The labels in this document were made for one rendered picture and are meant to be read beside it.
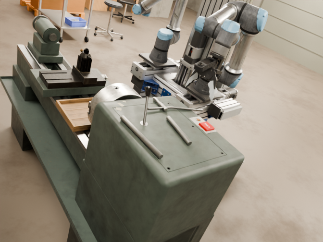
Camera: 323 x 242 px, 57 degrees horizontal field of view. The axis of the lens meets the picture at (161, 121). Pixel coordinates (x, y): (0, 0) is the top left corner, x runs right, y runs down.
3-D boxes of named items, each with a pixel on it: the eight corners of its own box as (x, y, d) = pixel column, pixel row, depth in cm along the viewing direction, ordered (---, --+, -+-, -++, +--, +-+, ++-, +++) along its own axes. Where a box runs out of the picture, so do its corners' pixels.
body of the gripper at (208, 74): (217, 83, 140) (229, 59, 137) (209, 81, 133) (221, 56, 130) (204, 77, 144) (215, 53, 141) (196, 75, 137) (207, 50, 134)
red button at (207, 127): (213, 131, 149) (215, 127, 148) (205, 132, 145) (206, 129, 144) (205, 124, 152) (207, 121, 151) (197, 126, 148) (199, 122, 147)
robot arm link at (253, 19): (220, 76, 209) (248, -1, 171) (240, 85, 205) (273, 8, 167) (213, 83, 201) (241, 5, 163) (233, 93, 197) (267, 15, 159)
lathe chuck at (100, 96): (142, 127, 185) (145, 84, 165) (95, 144, 170) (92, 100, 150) (135, 119, 191) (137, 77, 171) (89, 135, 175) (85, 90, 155)
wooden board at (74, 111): (124, 124, 200) (125, 119, 198) (72, 132, 178) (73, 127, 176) (104, 101, 218) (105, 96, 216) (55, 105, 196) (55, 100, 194)
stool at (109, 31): (109, 30, 638) (115, -2, 604) (126, 41, 607) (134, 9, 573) (85, 29, 597) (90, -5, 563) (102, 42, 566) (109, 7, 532)
